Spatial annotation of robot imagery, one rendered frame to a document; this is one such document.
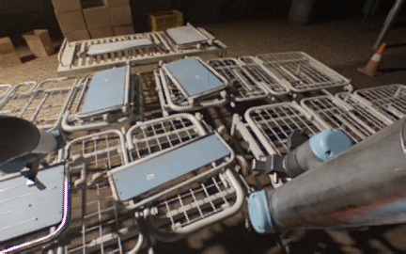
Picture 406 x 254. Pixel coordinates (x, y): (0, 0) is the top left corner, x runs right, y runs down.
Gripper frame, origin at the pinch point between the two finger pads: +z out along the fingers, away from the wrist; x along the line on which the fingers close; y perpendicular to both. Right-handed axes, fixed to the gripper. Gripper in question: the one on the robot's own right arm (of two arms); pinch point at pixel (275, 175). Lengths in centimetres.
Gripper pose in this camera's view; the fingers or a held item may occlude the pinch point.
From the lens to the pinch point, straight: 73.4
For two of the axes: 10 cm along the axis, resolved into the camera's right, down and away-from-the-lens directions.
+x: 9.8, 2.0, -0.1
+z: -0.8, 4.1, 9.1
